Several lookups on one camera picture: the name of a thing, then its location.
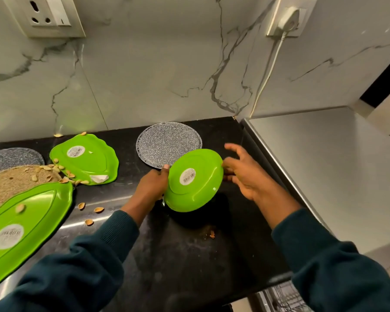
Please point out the person's right hand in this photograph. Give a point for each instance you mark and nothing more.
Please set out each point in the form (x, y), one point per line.
(260, 180)

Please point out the person's left hand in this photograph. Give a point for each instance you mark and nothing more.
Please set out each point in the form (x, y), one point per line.
(149, 190)

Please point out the person's left thumb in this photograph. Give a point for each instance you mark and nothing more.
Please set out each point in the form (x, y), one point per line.
(165, 171)

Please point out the person's right fingers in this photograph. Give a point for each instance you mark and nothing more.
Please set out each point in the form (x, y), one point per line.
(237, 164)

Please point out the round green plastic plate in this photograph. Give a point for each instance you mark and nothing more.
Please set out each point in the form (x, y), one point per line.
(198, 191)

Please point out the person's left forearm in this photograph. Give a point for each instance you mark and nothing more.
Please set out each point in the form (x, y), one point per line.
(84, 256)

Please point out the person's right forearm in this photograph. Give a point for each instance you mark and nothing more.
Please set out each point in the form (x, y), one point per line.
(328, 256)

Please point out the round grey glitter coaster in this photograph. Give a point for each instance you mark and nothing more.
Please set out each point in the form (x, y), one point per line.
(16, 157)
(169, 141)

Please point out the torn white sticker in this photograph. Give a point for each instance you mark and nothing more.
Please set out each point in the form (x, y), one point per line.
(99, 179)

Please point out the small green leaf-shaped plate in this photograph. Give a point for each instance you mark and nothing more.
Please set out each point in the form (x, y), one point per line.
(91, 165)

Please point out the brown nut crumbs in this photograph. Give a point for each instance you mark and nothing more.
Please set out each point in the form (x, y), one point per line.
(212, 234)

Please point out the silver steel counter unit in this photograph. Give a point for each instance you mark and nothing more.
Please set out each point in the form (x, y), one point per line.
(328, 165)

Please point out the pile of pistachio shells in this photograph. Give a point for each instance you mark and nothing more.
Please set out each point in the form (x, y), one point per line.
(65, 180)

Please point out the long green leaf-shaped tray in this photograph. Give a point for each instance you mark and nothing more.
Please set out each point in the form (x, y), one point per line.
(35, 217)

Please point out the white power plug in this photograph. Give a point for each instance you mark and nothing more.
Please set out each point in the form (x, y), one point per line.
(288, 19)

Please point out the black wall panel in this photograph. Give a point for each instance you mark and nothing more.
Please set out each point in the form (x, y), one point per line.
(385, 79)

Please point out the white wall socket with switch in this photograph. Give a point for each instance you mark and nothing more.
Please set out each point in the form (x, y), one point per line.
(42, 16)

